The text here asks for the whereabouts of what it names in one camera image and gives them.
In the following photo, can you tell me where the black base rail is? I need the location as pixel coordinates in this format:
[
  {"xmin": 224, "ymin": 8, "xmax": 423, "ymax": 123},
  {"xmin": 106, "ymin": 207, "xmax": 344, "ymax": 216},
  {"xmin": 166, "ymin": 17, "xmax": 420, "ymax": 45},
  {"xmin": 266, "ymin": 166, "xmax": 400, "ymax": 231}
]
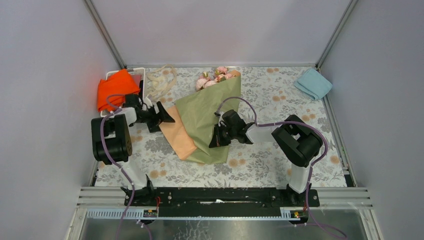
[{"xmin": 121, "ymin": 181, "xmax": 320, "ymax": 218}]

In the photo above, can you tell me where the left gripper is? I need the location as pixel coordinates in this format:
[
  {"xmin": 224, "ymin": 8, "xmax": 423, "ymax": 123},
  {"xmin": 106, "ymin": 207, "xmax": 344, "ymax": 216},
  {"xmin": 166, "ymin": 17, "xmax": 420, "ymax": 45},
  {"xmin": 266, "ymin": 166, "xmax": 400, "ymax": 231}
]
[{"xmin": 135, "ymin": 101, "xmax": 175, "ymax": 133}]

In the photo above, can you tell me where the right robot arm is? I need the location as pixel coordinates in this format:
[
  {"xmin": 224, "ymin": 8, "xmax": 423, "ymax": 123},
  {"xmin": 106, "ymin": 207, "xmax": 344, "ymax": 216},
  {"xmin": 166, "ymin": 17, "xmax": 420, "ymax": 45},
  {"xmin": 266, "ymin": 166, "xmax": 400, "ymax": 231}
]
[{"xmin": 208, "ymin": 109, "xmax": 324, "ymax": 206}]

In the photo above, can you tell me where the brown kraft wrapping paper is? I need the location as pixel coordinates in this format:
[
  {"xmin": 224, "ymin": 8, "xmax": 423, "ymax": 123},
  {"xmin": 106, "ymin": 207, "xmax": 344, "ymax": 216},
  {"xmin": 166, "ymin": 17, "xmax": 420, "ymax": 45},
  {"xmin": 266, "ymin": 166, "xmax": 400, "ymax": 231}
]
[{"xmin": 159, "ymin": 70, "xmax": 241, "ymax": 165}]

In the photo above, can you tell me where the white plastic basket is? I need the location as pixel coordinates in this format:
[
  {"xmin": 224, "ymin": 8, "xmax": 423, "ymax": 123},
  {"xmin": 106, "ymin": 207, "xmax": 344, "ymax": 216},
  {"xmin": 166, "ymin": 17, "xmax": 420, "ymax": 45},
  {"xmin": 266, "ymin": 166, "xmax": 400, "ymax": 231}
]
[{"xmin": 97, "ymin": 68, "xmax": 149, "ymax": 123}]

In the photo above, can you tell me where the orange cloth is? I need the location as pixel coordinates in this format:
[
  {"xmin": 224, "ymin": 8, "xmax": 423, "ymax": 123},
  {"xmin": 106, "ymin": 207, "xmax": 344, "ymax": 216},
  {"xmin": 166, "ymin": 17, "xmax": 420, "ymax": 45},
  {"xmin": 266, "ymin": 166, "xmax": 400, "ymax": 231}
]
[{"xmin": 97, "ymin": 69, "xmax": 140, "ymax": 112}]

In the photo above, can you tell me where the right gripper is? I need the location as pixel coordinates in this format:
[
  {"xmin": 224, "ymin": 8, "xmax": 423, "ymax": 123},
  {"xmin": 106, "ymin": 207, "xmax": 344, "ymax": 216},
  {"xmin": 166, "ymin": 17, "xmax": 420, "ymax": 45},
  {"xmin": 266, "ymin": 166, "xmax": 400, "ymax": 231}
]
[{"xmin": 209, "ymin": 123, "xmax": 237, "ymax": 149}]

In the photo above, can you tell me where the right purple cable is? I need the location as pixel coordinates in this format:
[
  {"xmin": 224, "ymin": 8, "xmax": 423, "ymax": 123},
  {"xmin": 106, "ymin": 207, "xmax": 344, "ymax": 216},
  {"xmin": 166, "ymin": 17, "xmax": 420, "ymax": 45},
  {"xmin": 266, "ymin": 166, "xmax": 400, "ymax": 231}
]
[{"xmin": 215, "ymin": 96, "xmax": 349, "ymax": 240}]

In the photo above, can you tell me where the pink fake rose stem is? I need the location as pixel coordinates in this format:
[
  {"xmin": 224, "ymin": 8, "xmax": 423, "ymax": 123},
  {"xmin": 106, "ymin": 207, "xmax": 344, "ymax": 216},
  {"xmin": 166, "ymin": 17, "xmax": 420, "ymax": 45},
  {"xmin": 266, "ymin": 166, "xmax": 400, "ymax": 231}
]
[{"xmin": 214, "ymin": 66, "xmax": 236, "ymax": 83}]

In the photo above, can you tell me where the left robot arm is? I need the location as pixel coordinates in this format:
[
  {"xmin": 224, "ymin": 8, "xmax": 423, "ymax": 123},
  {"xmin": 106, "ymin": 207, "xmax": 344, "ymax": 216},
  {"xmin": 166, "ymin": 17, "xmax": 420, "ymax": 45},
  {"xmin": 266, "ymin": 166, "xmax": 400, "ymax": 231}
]
[{"xmin": 90, "ymin": 93, "xmax": 176, "ymax": 206}]

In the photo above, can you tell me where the peach fake rose stem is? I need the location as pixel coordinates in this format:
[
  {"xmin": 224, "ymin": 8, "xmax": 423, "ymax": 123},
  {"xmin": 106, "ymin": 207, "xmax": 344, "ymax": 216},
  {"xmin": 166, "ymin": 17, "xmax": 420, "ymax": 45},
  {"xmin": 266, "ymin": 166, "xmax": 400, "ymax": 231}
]
[{"xmin": 195, "ymin": 71, "xmax": 218, "ymax": 91}]

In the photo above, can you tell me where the light blue cloth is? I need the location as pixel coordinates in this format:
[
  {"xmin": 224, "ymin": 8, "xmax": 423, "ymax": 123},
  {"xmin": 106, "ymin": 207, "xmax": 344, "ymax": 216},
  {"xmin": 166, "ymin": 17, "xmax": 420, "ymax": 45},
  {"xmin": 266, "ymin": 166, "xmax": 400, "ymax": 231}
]
[{"xmin": 294, "ymin": 68, "xmax": 333, "ymax": 101}]

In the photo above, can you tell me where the floral patterned table mat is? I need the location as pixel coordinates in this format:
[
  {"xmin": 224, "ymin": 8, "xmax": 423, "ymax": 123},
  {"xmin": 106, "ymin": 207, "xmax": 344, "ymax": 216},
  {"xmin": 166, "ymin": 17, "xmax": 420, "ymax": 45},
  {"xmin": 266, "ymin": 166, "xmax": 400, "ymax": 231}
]
[{"xmin": 95, "ymin": 66, "xmax": 347, "ymax": 189}]

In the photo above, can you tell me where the beige ribbon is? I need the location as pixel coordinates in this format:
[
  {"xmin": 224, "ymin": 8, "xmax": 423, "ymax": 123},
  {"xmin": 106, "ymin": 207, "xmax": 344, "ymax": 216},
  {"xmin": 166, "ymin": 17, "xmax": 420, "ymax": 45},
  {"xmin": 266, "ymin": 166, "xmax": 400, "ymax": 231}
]
[{"xmin": 145, "ymin": 64, "xmax": 177, "ymax": 102}]

